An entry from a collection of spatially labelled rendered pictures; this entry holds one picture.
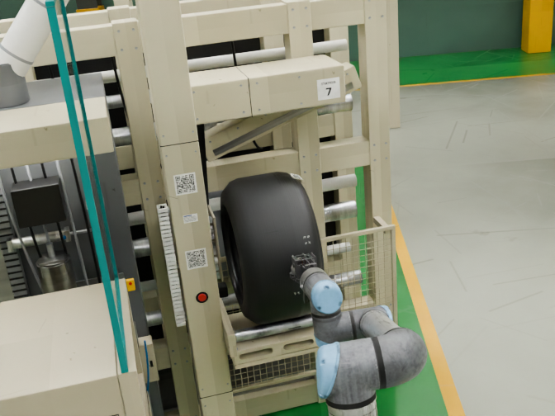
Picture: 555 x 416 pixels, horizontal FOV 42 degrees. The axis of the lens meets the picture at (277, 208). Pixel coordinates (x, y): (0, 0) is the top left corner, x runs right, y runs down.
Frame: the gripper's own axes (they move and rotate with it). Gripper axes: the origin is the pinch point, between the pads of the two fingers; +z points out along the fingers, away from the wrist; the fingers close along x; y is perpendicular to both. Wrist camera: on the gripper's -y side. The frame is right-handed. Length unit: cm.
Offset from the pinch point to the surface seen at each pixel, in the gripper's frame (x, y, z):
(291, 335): 1.1, -34.0, 17.6
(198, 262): 31.3, 0.8, 20.9
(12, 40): 80, 85, 39
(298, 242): -2.2, 7.2, 3.3
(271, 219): 5.3, 15.7, 8.1
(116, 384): 63, -4, -48
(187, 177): 30.7, 33.3, 16.9
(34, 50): 74, 81, 41
